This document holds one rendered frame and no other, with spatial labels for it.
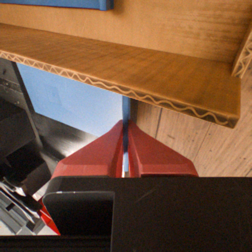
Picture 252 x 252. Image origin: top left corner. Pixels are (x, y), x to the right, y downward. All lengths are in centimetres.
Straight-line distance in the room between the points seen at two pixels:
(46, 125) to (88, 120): 10
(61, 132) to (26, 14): 13
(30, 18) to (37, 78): 6
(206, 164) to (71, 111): 14
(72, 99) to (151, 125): 8
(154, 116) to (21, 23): 17
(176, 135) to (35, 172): 32
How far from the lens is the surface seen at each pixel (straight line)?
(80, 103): 17
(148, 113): 15
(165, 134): 16
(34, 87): 22
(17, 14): 23
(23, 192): 30
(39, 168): 41
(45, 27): 20
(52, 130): 25
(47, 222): 58
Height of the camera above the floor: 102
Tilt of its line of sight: 44 degrees down
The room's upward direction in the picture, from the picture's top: 136 degrees counter-clockwise
